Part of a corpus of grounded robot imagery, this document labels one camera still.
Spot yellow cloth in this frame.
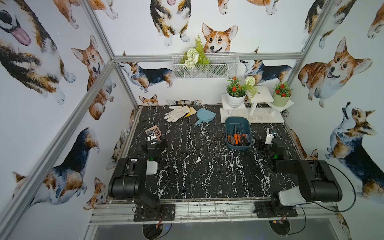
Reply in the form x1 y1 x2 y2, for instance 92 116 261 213
185 107 197 118

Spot teal storage box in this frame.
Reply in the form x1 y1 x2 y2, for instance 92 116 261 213
225 117 253 151

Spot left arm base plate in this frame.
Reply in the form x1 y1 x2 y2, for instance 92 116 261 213
134 204 176 222

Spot orange screwdriver in box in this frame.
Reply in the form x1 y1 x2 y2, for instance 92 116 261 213
234 125 239 146

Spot white stepped stand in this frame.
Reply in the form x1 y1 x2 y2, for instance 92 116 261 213
220 86 295 124

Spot green potted red flowers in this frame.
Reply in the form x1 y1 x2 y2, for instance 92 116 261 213
272 82 292 107

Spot white potted red flowers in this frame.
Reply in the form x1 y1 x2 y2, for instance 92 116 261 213
226 76 257 109

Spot blue plastic dustpan scoop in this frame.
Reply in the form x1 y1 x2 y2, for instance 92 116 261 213
195 108 216 127

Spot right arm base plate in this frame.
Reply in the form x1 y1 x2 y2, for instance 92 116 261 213
254 201 298 219

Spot white work glove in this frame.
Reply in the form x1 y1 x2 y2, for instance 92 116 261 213
164 106 190 123

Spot white wire wall basket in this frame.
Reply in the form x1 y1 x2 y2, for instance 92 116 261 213
172 53 240 80

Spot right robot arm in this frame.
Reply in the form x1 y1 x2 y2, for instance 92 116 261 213
255 139 343 218

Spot green white artificial plant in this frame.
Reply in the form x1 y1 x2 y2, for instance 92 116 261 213
181 35 210 70

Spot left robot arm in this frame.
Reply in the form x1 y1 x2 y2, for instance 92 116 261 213
108 138 168 222

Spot brown slotted scoop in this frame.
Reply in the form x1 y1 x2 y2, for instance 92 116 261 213
145 126 162 139

